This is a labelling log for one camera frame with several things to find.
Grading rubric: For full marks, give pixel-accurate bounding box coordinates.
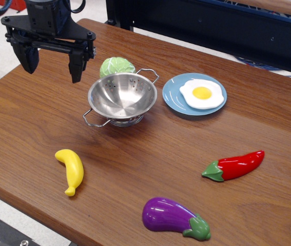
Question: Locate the purple toy eggplant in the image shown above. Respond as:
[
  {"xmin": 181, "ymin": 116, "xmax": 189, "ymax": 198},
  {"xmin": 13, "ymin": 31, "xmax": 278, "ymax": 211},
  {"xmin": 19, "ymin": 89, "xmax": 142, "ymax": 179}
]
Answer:
[{"xmin": 142, "ymin": 197, "xmax": 211, "ymax": 241}]

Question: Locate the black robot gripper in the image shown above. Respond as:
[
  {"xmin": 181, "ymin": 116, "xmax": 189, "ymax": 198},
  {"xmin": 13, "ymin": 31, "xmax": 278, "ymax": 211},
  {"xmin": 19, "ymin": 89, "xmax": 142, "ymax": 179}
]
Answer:
[{"xmin": 1, "ymin": 1, "xmax": 96, "ymax": 83}]

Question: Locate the black metal frame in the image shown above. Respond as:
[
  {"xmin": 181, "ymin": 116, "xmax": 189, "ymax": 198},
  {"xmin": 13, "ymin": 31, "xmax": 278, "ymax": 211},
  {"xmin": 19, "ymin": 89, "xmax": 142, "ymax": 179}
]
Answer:
[{"xmin": 106, "ymin": 1, "xmax": 291, "ymax": 72}]

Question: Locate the green toy cabbage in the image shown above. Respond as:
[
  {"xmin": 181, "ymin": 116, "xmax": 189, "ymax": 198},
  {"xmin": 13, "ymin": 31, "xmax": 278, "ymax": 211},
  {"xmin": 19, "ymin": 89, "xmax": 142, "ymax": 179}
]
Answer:
[{"xmin": 100, "ymin": 57, "xmax": 136, "ymax": 78}]

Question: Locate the light blue plate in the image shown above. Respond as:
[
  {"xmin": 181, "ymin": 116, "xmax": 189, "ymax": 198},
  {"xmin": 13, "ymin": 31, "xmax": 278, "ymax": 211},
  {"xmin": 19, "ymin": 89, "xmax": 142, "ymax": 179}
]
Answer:
[{"xmin": 163, "ymin": 73, "xmax": 227, "ymax": 116}]

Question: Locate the yellow plastic toy banana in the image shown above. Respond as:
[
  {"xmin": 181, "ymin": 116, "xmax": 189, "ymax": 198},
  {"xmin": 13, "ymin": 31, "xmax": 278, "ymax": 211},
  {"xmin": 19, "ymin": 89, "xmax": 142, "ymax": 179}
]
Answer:
[{"xmin": 54, "ymin": 149, "xmax": 84, "ymax": 197}]

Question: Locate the stainless steel colander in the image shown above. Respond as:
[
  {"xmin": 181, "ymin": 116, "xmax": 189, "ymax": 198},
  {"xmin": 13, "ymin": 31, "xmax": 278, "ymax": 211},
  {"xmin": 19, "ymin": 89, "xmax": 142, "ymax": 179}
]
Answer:
[{"xmin": 83, "ymin": 69, "xmax": 160, "ymax": 128}]

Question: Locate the red toy chili pepper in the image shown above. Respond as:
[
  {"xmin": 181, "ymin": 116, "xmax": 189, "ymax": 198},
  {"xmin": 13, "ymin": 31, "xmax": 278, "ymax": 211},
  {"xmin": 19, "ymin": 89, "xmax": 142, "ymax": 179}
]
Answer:
[{"xmin": 201, "ymin": 150, "xmax": 265, "ymax": 182}]

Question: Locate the toy fried egg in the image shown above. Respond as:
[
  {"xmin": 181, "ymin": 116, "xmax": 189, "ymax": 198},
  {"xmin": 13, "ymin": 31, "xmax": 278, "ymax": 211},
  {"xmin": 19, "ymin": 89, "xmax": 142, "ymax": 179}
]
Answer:
[{"xmin": 179, "ymin": 79, "xmax": 224, "ymax": 110}]

